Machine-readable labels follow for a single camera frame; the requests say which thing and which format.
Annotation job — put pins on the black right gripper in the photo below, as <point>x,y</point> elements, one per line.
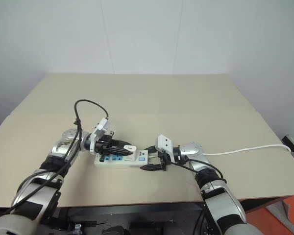
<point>162,161</point>

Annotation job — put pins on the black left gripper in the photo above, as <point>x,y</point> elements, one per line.
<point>100,145</point>

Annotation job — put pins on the white charger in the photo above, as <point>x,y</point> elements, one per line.
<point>130,148</point>

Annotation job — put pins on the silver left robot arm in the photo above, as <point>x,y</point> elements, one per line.
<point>42,186</point>

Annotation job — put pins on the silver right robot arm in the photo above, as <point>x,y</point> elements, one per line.
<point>220,198</point>

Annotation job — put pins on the white power strip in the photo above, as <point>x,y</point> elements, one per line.
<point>137,160</point>

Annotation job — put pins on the dark rounded shape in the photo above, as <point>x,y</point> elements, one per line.
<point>114,230</point>

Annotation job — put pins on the grey crumpled cloth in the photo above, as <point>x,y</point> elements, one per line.
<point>287,210</point>

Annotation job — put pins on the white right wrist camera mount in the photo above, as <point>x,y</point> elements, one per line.
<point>164,143</point>

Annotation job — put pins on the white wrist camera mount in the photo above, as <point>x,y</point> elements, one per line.
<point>164,143</point>
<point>103,127</point>

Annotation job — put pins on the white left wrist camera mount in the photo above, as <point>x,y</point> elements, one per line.
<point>103,127</point>

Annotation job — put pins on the black table frame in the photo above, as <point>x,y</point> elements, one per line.
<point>127,213</point>

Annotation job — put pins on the small metal bracket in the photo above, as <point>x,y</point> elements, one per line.
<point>77,229</point>

